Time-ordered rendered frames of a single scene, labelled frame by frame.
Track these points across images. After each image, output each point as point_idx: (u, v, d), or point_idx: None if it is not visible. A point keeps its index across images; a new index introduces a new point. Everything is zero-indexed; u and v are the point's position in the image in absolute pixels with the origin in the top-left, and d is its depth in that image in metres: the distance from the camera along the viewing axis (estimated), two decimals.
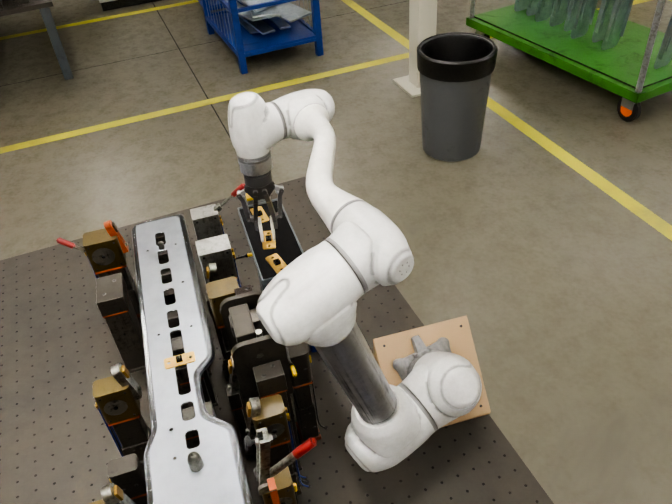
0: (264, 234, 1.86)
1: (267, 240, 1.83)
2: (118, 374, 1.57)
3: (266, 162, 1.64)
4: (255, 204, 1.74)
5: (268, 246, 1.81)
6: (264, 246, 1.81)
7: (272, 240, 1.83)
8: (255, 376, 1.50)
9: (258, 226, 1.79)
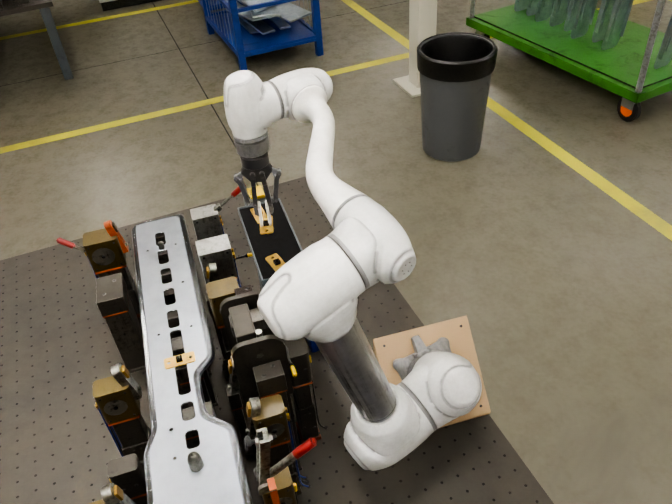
0: None
1: (264, 225, 1.79)
2: (118, 374, 1.57)
3: (263, 143, 1.60)
4: (253, 187, 1.70)
5: (265, 231, 1.77)
6: (261, 231, 1.77)
7: (270, 225, 1.79)
8: (255, 376, 1.50)
9: (257, 210, 1.76)
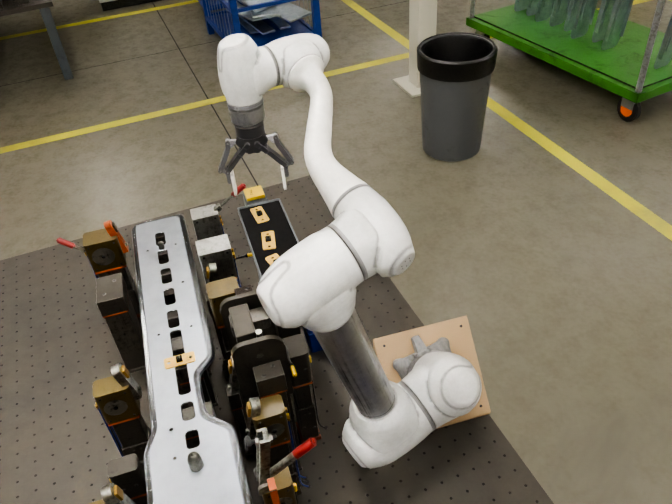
0: (263, 235, 1.85)
1: (267, 241, 1.83)
2: (118, 374, 1.57)
3: (258, 111, 1.54)
4: (239, 156, 1.64)
5: (268, 247, 1.81)
6: (264, 247, 1.81)
7: (272, 240, 1.83)
8: (255, 376, 1.50)
9: (230, 178, 1.68)
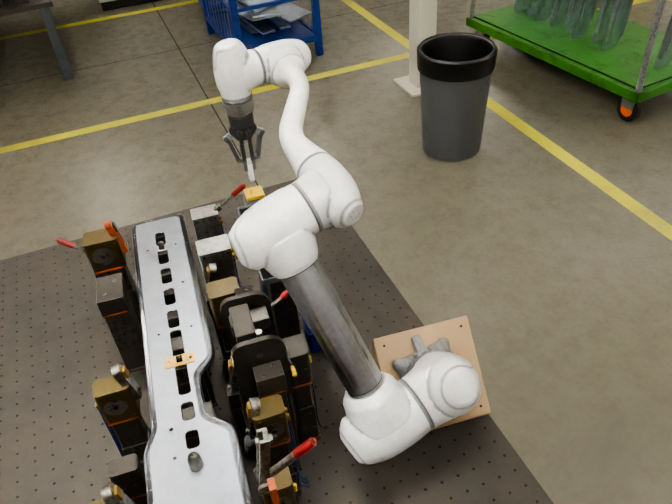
0: None
1: None
2: (118, 374, 1.57)
3: (250, 102, 1.82)
4: (241, 145, 1.92)
5: None
6: None
7: None
8: (255, 376, 1.50)
9: (246, 166, 1.97)
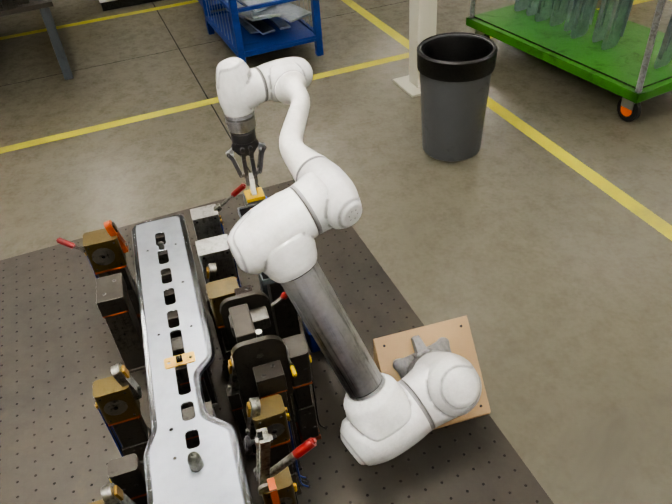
0: None
1: None
2: (118, 374, 1.57)
3: (252, 119, 1.85)
4: (244, 160, 1.95)
5: None
6: None
7: None
8: (255, 376, 1.50)
9: (249, 181, 2.00)
